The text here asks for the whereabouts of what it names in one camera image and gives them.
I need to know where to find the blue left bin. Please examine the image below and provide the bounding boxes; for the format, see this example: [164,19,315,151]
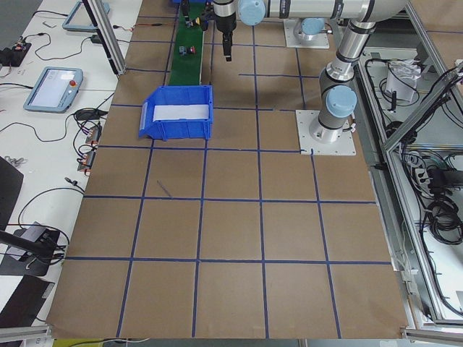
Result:
[139,85,213,141]

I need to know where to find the teach pendant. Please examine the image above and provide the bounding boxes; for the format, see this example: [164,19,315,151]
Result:
[23,67,83,113]
[61,1,96,33]

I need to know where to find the blue right bin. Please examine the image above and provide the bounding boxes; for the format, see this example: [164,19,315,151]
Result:
[171,0,211,4]

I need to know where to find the near teach pendant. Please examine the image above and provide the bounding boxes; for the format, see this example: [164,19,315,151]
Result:
[23,67,83,113]

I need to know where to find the black power adapter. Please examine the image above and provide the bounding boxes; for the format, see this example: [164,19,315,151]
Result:
[90,35,102,44]

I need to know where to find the far teach pendant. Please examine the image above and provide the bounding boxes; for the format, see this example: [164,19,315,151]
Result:
[61,1,96,33]

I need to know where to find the white foam pad left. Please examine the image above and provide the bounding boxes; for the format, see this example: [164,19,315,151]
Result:
[153,104,209,121]

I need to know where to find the aluminium frame post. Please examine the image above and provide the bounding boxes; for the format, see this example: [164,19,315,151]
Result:
[82,0,127,76]

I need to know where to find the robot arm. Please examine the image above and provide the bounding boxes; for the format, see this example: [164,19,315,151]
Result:
[212,0,407,144]
[179,1,325,43]

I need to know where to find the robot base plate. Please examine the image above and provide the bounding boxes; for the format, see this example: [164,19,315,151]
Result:
[296,110,356,156]
[284,18,329,49]

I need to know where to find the green conveyor belt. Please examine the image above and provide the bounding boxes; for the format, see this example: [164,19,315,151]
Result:
[168,4,204,86]

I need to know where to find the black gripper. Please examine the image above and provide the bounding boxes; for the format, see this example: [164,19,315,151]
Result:
[212,0,237,62]
[180,0,190,20]

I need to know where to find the blue bin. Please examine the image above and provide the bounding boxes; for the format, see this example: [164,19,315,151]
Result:
[171,0,211,4]
[139,85,213,141]

